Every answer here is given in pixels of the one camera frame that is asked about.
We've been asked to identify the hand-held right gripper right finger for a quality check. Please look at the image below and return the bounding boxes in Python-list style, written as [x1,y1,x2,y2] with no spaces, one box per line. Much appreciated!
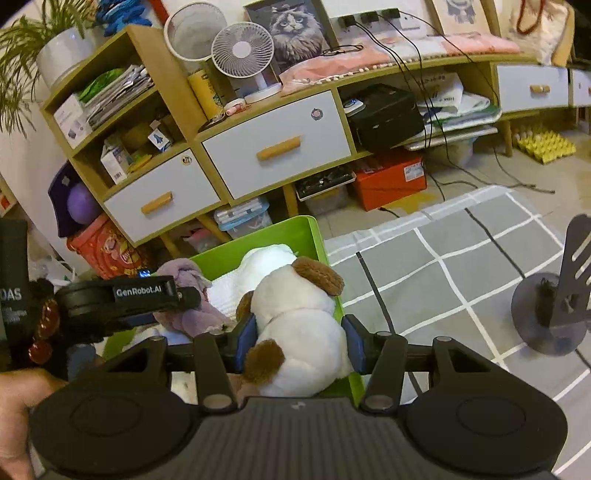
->
[341,315,509,412]

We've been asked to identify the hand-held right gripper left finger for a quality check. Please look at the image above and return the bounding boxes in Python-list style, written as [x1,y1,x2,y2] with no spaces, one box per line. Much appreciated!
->
[99,311,259,411]

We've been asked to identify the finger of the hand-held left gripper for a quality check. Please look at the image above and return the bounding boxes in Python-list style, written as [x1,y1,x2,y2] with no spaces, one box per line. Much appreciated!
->
[113,275,202,328]

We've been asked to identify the purple plush toy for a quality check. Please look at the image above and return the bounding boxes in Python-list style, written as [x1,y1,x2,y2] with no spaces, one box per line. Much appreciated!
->
[154,258,232,337]

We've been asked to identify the white brown dog plush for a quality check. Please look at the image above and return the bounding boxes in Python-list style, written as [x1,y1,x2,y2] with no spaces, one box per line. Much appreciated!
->
[235,257,354,398]

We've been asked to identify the large white chicken plush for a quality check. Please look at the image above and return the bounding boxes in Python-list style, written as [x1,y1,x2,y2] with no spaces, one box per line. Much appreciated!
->
[203,243,298,319]

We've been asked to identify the green plastic bin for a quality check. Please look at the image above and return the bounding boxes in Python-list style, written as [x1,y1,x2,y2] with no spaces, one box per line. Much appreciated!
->
[104,215,365,409]

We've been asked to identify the grey checked desktop cloth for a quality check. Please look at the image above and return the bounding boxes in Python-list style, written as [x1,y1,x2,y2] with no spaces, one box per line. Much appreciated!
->
[323,185,591,476]

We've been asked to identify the person's left hand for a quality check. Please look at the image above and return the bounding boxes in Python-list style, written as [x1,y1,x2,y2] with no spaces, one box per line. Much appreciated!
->
[0,368,70,480]

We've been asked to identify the red printed bucket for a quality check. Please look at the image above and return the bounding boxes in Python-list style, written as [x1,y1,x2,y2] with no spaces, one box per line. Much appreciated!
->
[66,217,153,280]

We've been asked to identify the purple ball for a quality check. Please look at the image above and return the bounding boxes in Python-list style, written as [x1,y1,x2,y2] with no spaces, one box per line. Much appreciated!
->
[67,182,102,221]

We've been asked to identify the clear storage box blue clips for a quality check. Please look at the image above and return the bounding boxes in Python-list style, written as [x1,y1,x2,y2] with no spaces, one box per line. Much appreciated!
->
[213,198,272,241]

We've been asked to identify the small white medicine box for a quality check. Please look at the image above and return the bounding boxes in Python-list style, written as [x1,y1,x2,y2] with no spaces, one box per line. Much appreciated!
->
[100,136,132,185]

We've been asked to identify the clear box black tray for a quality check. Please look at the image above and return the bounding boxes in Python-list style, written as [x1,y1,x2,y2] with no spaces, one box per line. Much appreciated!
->
[295,166,356,215]

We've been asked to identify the orange box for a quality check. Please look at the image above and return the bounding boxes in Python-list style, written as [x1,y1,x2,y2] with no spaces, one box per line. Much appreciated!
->
[353,154,428,212]

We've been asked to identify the blue white carton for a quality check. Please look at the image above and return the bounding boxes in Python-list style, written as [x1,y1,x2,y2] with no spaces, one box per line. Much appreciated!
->
[148,119,174,152]

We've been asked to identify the white cardboard box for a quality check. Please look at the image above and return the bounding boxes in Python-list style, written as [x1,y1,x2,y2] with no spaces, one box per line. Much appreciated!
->
[53,93,93,149]

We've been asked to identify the black metal phone stand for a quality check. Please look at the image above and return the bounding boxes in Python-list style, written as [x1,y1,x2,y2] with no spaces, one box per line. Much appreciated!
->
[511,215,591,356]

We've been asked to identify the stack of packets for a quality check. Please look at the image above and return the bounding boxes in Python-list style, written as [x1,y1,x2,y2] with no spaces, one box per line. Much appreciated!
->
[78,65,155,130]

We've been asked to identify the wooden drawer cabinet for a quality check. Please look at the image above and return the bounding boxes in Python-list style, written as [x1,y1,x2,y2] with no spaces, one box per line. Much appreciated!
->
[39,23,591,259]

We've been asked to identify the yellow can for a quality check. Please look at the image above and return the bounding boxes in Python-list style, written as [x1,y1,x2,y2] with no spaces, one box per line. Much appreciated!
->
[188,69,225,121]

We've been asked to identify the black printer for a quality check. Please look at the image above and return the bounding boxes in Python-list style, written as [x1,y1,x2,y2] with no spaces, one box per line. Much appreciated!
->
[346,84,426,151]

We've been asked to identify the potted green plant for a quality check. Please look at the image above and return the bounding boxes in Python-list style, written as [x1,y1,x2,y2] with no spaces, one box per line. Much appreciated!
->
[0,0,100,134]

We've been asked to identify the stack of papers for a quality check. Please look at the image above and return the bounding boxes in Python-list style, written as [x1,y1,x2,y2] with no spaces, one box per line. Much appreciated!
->
[404,71,502,151]

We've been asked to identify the white desk fan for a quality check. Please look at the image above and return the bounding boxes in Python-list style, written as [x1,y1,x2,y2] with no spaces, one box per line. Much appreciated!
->
[211,22,283,104]

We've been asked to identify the white mesh basket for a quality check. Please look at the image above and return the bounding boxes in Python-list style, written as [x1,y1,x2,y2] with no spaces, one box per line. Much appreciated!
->
[164,1,228,62]

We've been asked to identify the yellow egg tray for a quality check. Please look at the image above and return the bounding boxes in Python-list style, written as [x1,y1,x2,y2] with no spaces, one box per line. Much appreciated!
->
[516,128,577,163]

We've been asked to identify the blue plastic toy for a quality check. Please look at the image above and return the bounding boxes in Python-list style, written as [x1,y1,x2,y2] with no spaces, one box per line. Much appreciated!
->
[95,0,151,37]

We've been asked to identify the pink cushion cloth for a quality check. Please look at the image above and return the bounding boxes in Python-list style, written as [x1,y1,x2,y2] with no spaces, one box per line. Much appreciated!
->
[279,34,522,95]

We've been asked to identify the framed cat picture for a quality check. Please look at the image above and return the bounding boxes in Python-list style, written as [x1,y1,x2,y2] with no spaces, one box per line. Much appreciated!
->
[243,0,334,77]

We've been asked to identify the white power strip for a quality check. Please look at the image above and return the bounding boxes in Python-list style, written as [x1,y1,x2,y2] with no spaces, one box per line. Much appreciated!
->
[337,7,428,31]

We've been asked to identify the framed drawing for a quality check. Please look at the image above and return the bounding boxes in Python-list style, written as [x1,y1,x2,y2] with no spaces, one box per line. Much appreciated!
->
[431,0,490,38]

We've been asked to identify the white drawer wooden handle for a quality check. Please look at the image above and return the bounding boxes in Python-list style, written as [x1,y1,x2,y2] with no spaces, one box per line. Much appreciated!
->
[495,65,570,114]
[102,148,223,246]
[202,90,354,200]
[569,69,591,108]

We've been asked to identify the white tote bag red handles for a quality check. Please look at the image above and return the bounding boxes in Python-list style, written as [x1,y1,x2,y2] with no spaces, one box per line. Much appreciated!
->
[508,0,573,65]

